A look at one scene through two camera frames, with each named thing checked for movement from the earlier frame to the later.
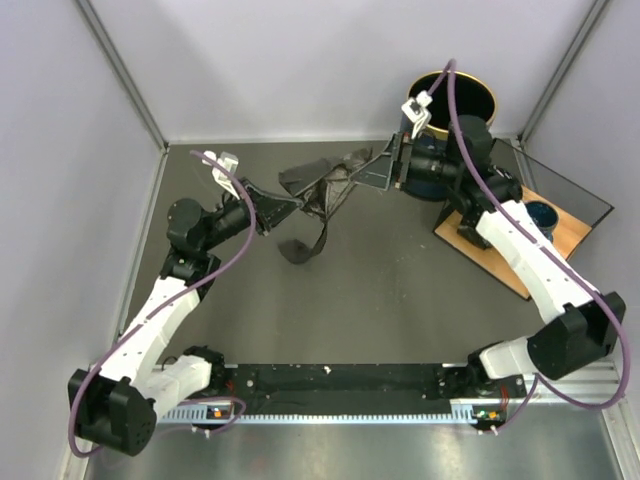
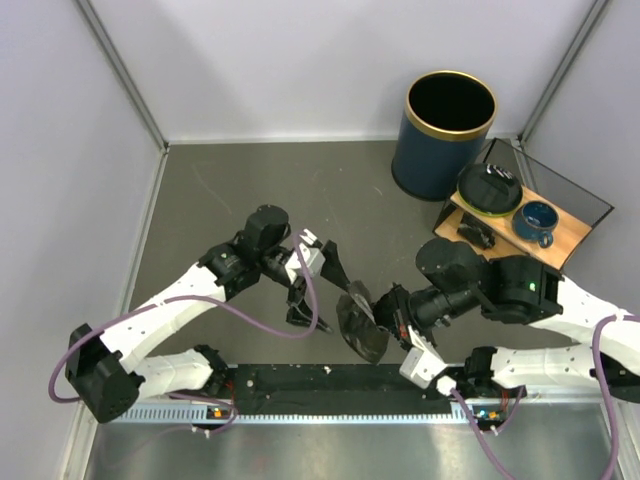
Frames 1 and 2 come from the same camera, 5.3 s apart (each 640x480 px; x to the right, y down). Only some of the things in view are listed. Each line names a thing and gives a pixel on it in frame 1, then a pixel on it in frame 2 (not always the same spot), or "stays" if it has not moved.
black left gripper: x=269 y=209 to x=299 y=312
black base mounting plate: x=358 y=389 stays
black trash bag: x=321 y=184 to x=358 y=323
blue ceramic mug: x=544 y=215 stays
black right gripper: x=377 y=173 to x=391 y=312
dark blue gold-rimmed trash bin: x=474 y=96 stays
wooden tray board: x=578 y=211 stays
